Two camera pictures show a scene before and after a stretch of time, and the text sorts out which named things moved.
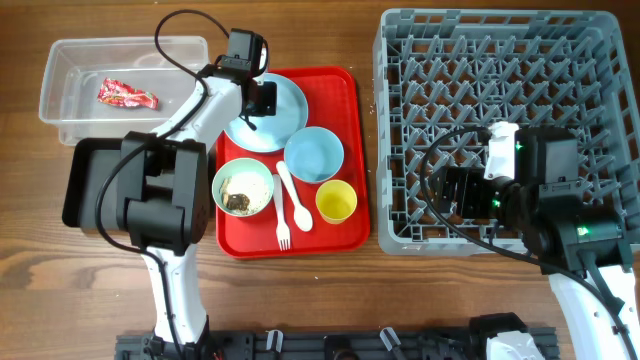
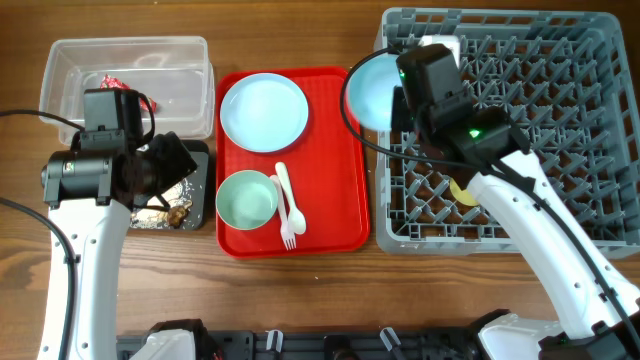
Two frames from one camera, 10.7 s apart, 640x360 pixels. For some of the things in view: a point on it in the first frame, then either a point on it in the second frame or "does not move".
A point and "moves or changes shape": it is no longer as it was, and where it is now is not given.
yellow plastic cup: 335,200 moves or changes shape
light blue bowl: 314,154 -> 371,90
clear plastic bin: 108,87 does not move
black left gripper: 270,105 -> 178,162
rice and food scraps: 244,192 moves or changes shape
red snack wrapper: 118,93 does not move
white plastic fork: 282,224 does not move
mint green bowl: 243,187 moves or changes shape
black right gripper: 471,180 -> 399,111
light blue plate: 272,131 does not move
